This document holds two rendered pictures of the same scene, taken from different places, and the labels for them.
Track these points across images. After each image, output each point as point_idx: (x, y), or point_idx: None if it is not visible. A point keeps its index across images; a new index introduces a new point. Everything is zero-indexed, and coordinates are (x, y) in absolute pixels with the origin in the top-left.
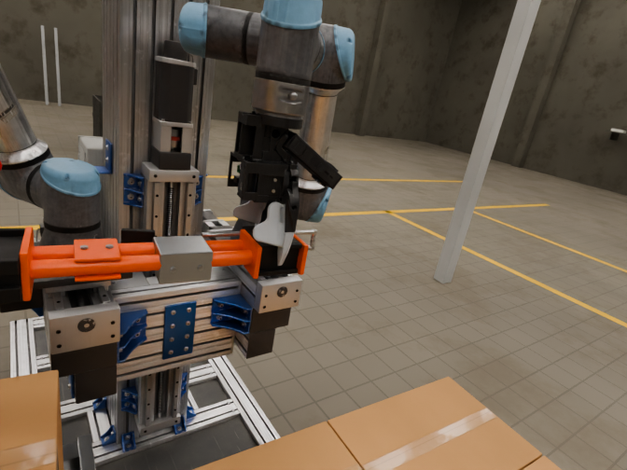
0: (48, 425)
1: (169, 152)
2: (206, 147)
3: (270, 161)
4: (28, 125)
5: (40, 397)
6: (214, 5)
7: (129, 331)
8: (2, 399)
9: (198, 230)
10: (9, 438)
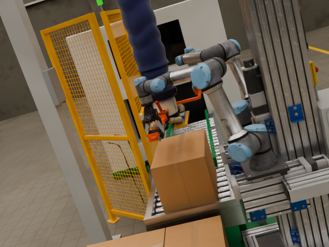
0: (185, 160)
1: (250, 105)
2: (270, 107)
3: None
4: (246, 87)
5: (194, 157)
6: (255, 39)
7: (240, 169)
8: (197, 153)
9: (280, 150)
10: (184, 157)
